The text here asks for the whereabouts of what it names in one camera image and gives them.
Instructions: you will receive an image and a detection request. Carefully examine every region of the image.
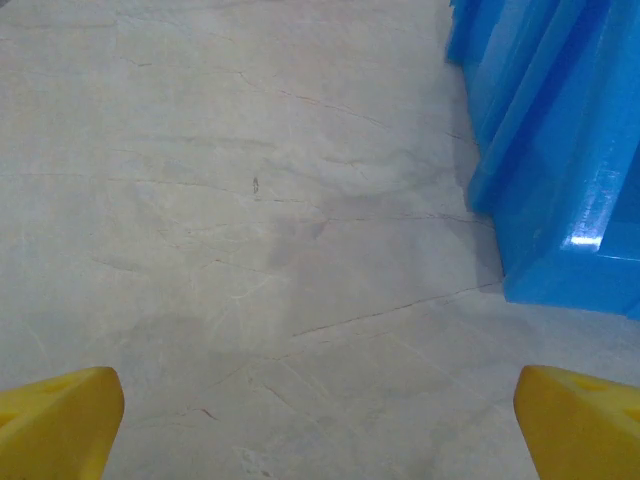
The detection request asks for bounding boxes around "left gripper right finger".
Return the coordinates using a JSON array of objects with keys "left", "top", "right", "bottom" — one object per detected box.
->
[{"left": 513, "top": 364, "right": 640, "bottom": 480}]

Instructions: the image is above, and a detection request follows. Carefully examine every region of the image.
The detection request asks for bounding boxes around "blue three-compartment plastic bin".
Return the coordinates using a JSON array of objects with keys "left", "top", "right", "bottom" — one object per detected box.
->
[{"left": 446, "top": 0, "right": 640, "bottom": 322}]

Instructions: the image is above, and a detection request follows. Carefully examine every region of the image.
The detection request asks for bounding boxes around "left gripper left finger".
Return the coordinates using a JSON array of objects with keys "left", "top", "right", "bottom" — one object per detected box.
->
[{"left": 0, "top": 366, "right": 125, "bottom": 480}]

